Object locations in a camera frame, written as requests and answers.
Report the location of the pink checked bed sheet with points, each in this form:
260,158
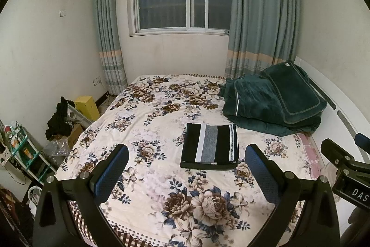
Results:
310,154

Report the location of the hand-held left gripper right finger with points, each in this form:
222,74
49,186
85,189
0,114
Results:
260,174

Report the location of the white wall switch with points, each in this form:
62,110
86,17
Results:
62,13

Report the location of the yellow box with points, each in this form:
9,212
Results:
86,108

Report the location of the clear plastic bag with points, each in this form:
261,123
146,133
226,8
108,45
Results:
56,150

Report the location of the dark green plush blanket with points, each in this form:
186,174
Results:
254,108

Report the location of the wall power outlet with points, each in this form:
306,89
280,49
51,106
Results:
97,81

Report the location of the wide grey-green curtain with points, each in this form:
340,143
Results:
260,18

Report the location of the dark green plush pillow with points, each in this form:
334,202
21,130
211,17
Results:
294,93

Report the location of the narrow grey-green curtain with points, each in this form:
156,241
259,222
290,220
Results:
108,33

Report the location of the white bed headboard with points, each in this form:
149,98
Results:
344,99

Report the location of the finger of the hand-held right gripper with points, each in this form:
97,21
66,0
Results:
364,140
338,154

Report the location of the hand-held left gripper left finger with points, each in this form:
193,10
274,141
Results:
112,174

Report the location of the white round object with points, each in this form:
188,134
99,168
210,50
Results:
34,197

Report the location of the floral bed blanket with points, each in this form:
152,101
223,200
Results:
162,206

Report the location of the striped knit sweater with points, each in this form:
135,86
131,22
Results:
208,142

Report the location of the cardboard box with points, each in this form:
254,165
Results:
73,134

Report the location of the black folded garment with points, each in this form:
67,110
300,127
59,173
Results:
208,166

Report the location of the black hanging cloth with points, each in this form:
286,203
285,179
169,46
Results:
59,119

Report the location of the beige crumpled cloth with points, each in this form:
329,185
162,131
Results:
326,170

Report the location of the green storage shelf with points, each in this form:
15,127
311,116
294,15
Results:
26,151

